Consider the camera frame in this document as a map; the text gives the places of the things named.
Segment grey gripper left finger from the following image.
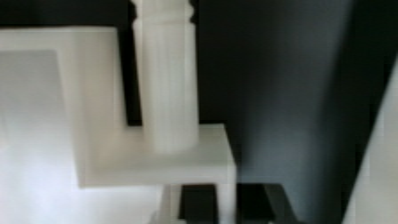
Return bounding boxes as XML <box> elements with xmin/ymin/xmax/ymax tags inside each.
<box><xmin>178</xmin><ymin>185</ymin><xmax>219</xmax><ymax>224</ymax></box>

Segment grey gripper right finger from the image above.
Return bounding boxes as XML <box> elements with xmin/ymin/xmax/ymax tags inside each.
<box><xmin>237</xmin><ymin>183</ymin><xmax>304</xmax><ymax>224</ymax></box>

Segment white U-shaped fence frame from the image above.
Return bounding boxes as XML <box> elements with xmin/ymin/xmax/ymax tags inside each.
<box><xmin>342</xmin><ymin>63</ymin><xmax>398</xmax><ymax>224</ymax></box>

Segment white chair leg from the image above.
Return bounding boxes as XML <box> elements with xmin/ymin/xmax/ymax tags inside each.
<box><xmin>132</xmin><ymin>0</ymin><xmax>200</xmax><ymax>154</ymax></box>

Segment white chair seat part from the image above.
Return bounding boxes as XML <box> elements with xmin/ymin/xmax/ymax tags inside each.
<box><xmin>0</xmin><ymin>27</ymin><xmax>237</xmax><ymax>224</ymax></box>

